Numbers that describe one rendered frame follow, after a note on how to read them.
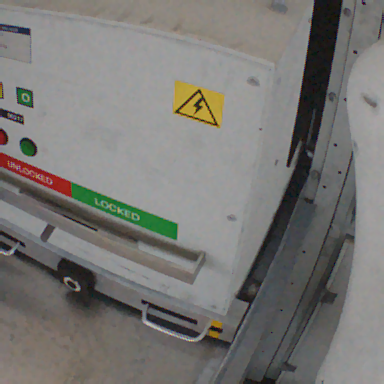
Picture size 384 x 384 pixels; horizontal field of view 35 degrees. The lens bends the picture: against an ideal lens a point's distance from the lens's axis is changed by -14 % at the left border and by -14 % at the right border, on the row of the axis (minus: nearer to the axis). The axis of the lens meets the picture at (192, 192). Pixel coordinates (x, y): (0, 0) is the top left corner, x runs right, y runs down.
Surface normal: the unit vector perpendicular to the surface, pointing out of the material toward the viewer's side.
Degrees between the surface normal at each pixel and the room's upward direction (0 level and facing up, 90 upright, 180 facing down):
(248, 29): 0
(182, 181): 90
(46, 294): 0
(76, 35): 90
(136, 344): 0
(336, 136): 90
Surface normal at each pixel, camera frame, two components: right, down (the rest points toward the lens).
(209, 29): 0.07, -0.66
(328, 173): -0.38, 0.68
